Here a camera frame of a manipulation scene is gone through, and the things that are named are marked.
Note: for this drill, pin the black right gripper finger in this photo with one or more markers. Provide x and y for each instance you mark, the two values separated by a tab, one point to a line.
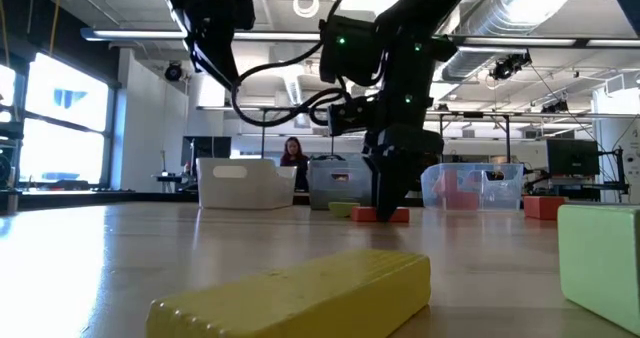
392	188

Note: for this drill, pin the thick red block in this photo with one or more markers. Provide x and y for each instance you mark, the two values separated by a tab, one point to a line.
542	208

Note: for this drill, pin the long ceiling light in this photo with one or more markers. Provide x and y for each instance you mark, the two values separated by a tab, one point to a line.
270	36
525	42

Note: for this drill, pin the round black ceiling camera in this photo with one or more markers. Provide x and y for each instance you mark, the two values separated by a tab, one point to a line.
173	71

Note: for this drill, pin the grey translucent plastic bin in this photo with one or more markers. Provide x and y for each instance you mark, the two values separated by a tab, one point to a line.
340	193

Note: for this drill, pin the black track spotlights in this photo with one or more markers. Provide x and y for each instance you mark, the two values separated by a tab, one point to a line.
510	65

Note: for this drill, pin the long yellow block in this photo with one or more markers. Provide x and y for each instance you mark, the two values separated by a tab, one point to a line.
300	298

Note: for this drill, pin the black monitor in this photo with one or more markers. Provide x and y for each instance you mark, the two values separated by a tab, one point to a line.
572	157
205	148

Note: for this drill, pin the small green block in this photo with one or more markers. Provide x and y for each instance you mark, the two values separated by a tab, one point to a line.
342	209

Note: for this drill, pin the black equipment stand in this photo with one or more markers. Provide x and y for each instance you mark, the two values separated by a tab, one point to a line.
619	173

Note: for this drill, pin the small red block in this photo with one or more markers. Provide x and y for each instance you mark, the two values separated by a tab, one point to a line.
465	201

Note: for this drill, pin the bright window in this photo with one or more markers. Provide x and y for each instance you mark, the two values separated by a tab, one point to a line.
65	128

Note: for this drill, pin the silver ceiling duct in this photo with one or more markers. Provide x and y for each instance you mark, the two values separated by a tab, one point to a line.
515	13

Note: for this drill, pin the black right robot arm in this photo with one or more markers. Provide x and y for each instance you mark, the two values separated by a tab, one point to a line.
425	23

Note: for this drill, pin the clear plastic bin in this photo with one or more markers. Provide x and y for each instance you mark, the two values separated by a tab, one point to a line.
490	183

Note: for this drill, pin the black device with cylinder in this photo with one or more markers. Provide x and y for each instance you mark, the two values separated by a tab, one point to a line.
7	168

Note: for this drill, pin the black aluminium table frame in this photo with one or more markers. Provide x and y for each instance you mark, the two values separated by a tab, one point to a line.
100	200

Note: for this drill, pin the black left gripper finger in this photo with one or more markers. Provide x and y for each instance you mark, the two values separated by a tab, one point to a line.
230	73

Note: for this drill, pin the red rectangular block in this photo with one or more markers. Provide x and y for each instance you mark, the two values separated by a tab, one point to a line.
362	214

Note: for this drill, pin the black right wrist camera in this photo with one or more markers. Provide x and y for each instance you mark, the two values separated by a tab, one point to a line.
350	118

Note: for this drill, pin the green cube block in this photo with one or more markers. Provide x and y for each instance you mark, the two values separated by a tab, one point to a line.
600	258

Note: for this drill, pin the white plastic bin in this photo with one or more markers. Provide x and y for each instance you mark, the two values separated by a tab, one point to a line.
250	188

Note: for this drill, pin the person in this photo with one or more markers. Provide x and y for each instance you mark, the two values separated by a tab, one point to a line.
294	153

